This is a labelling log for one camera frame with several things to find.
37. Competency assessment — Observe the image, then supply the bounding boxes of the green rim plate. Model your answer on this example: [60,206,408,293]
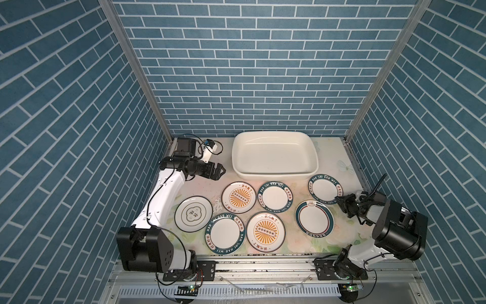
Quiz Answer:
[257,181,294,214]
[308,174,344,205]
[205,213,246,255]

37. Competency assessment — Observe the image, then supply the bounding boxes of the green red ring plate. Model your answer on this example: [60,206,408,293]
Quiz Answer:
[296,200,335,238]

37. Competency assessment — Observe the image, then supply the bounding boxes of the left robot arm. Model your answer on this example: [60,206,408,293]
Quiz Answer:
[116,134,226,282]

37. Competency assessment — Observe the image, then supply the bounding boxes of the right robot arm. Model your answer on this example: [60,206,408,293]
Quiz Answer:
[333,191,429,280]

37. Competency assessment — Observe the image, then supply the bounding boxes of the white plastic bin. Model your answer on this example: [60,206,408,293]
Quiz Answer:
[232,131,319,181]

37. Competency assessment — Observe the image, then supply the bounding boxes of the orange sunburst plate upper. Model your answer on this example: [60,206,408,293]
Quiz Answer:
[221,182,257,214]

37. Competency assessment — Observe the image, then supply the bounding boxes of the orange sunburst plate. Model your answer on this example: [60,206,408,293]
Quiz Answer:
[246,212,286,253]
[221,182,257,214]

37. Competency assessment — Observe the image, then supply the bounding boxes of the white plate grey flower outline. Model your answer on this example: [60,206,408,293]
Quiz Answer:
[175,196,213,233]

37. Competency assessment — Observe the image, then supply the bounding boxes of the orange sunburst plate lower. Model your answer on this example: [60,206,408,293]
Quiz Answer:
[246,212,286,253]

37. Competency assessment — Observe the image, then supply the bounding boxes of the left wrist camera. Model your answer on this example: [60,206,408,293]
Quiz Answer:
[201,139,224,163]

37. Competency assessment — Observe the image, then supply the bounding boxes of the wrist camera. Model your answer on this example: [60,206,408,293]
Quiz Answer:
[201,139,224,163]
[363,174,387,206]

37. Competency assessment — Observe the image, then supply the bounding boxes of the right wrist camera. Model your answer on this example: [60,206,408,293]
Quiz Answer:
[363,174,387,206]

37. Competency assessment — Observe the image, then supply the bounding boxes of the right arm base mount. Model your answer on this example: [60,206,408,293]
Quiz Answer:
[313,258,368,281]

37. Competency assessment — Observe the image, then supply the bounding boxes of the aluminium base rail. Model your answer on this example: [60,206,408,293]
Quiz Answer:
[100,255,433,303]

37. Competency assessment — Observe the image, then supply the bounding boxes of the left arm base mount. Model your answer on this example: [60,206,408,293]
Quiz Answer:
[163,260,216,282]

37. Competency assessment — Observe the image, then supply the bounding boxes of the left corner aluminium post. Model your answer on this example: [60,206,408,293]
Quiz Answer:
[99,0,173,145]

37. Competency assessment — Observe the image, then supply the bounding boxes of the corner aluminium post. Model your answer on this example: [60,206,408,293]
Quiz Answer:
[99,0,173,145]
[344,0,432,146]

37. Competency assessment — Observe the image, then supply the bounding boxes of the right corner aluminium post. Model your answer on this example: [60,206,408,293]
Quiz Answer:
[344,0,432,146]

